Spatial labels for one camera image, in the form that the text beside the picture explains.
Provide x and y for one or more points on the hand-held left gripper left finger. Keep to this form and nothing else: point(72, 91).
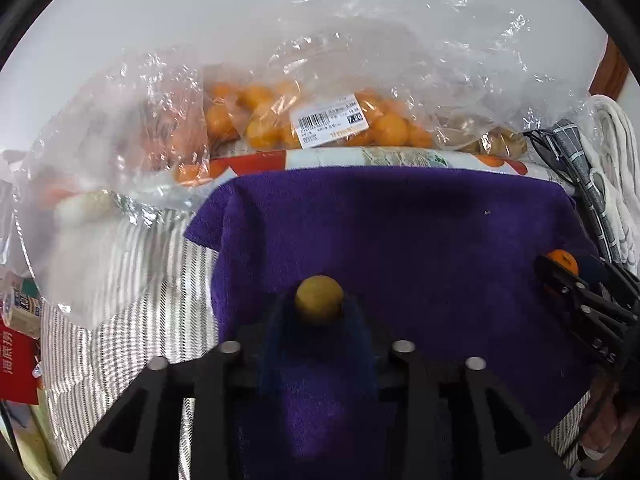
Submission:
point(277, 355)

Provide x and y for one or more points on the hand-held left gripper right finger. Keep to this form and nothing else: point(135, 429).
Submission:
point(360, 355)

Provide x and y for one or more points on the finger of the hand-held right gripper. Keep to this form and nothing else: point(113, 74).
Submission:
point(557, 285)
point(595, 270)

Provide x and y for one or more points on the small tangerine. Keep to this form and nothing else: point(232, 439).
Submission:
point(562, 261)

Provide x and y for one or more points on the yellow-green round fruit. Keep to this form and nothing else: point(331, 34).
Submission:
point(319, 300)

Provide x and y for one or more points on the clear plastic bag brown fruits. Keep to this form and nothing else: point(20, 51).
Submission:
point(480, 132)

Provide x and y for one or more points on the clear plastic bag of tangerines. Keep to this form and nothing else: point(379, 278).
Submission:
point(100, 160)

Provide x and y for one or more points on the clear plastic bag with label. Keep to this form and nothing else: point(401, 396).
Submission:
point(400, 60)

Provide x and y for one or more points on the pile of brown round fruits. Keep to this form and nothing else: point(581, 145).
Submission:
point(495, 142)

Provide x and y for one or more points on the person's right hand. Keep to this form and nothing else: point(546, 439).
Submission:
point(615, 425)

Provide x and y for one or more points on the grey checked cloth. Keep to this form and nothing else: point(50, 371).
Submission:
point(580, 160)

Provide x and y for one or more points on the white towel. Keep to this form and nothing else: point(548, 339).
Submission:
point(617, 160)

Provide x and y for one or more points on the purple towel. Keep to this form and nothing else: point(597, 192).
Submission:
point(400, 240)

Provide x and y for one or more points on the grey striped quilt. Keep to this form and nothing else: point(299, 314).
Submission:
point(150, 320)

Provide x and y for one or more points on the printed rolled cloth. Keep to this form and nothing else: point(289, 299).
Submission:
point(380, 157)

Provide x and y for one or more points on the pile of small oranges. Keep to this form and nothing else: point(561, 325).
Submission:
point(390, 127)

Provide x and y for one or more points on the white barcode label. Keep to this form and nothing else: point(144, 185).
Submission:
point(330, 122)

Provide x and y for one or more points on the pile of large tangerines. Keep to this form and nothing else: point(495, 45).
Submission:
point(175, 135)

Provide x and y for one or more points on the plastic bottle with beige label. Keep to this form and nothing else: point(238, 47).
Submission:
point(22, 320)

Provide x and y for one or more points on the red box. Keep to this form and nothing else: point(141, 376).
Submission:
point(17, 365)

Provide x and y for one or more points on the brown wooden frame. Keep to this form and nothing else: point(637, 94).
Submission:
point(612, 72)

